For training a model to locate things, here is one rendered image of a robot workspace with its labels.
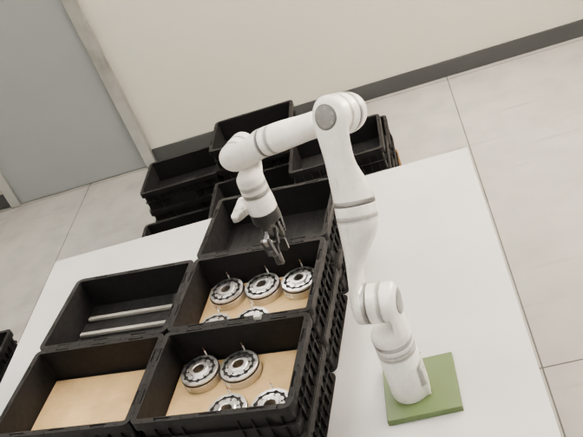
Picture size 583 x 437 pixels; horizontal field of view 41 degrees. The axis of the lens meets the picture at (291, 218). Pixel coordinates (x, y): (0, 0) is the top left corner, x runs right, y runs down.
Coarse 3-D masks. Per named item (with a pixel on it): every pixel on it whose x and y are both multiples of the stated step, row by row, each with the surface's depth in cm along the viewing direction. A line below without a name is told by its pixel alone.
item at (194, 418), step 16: (256, 320) 195; (272, 320) 193; (304, 320) 188; (304, 336) 184; (160, 352) 197; (304, 352) 181; (144, 400) 185; (288, 400) 169; (160, 416) 178; (176, 416) 176; (192, 416) 175; (208, 416) 173; (224, 416) 172; (240, 416) 171; (256, 416) 171; (272, 416) 170
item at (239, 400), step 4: (220, 396) 187; (224, 396) 187; (228, 396) 186; (232, 396) 186; (236, 396) 185; (240, 396) 185; (216, 400) 186; (220, 400) 186; (224, 400) 186; (228, 400) 185; (232, 400) 185; (236, 400) 184; (240, 400) 184; (244, 400) 183; (212, 404) 186; (216, 404) 186; (236, 404) 183; (240, 404) 183; (244, 404) 182; (208, 408) 185; (212, 408) 185
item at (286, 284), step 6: (294, 270) 218; (300, 270) 217; (306, 270) 216; (312, 270) 215; (288, 276) 217; (282, 282) 215; (288, 282) 215; (306, 282) 212; (288, 288) 212; (294, 288) 212; (300, 288) 210; (306, 288) 210
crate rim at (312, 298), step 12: (300, 240) 216; (312, 240) 214; (324, 240) 212; (240, 252) 221; (252, 252) 220; (324, 252) 210; (192, 276) 220; (312, 276) 201; (312, 288) 197; (180, 300) 212; (312, 300) 194; (276, 312) 194; (288, 312) 193; (312, 312) 192; (168, 324) 205; (192, 324) 202; (204, 324) 200; (216, 324) 199
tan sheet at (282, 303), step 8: (280, 280) 222; (280, 296) 216; (208, 304) 224; (240, 304) 219; (248, 304) 218; (272, 304) 214; (280, 304) 213; (288, 304) 212; (296, 304) 211; (304, 304) 210; (208, 312) 221; (216, 312) 220; (224, 312) 219; (232, 312) 217; (240, 312) 216; (200, 320) 219
